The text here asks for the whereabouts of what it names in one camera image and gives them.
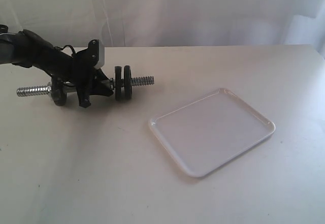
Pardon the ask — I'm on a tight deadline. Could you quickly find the chrome dumbbell bar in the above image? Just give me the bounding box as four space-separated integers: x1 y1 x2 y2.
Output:
16 76 154 97

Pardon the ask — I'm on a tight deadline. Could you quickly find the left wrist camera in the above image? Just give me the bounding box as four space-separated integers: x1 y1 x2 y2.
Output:
86 39 105 70

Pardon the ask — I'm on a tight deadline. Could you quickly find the white rectangular tray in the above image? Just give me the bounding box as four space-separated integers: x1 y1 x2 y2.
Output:
149 88 276 178

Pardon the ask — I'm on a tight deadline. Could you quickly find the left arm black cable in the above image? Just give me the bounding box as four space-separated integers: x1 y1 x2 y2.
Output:
54 45 77 57

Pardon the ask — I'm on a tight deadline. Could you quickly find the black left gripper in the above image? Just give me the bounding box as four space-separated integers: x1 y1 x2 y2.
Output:
31 45 113 108

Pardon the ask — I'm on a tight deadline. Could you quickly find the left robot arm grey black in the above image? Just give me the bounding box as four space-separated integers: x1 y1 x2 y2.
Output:
1 25 113 108

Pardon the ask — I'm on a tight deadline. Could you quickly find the black weight plate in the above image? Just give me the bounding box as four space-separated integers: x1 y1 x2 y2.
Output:
115 66 123 101
50 79 67 107
123 65 133 100

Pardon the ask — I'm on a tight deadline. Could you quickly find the chrome collar nut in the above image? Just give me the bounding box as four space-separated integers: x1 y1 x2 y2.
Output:
109 78 115 90

